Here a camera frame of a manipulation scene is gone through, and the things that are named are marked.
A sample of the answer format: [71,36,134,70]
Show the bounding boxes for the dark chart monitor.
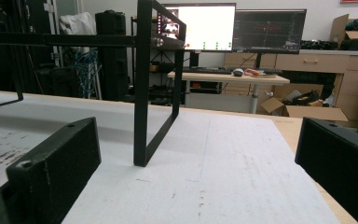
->
[232,8,308,55]

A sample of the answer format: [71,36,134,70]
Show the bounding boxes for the cardboard box with blue item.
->
[329,13,358,52]

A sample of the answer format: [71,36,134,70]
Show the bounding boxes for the black keyboard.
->
[182,66,233,76]

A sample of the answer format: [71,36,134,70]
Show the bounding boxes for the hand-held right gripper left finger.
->
[6,117,103,224]

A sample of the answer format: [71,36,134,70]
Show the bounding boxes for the white foam board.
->
[0,91,343,224]

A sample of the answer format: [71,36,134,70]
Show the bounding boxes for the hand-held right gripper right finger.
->
[294,117,358,224]

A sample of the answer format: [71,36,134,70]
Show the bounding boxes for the black metal rack frame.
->
[0,0,187,168]

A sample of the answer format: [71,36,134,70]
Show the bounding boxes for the orange and white item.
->
[243,68,269,78]

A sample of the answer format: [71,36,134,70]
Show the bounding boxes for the black wire shelf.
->
[130,16,181,106]

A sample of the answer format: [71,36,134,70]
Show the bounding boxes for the blue cable bundle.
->
[72,49,103,100]

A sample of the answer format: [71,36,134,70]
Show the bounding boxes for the light wooden office desk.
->
[167,70,291,115]

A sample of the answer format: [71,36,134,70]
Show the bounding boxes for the bright white monitor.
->
[158,3,237,52]

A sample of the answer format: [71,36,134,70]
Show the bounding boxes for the black tall case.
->
[94,9,129,102]

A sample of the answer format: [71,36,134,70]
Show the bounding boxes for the open cardboard box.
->
[259,89,350,123]

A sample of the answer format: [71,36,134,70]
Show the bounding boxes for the beige drawer cabinet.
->
[223,49,358,122]

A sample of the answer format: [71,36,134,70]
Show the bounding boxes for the white cloth bag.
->
[59,11,97,35]

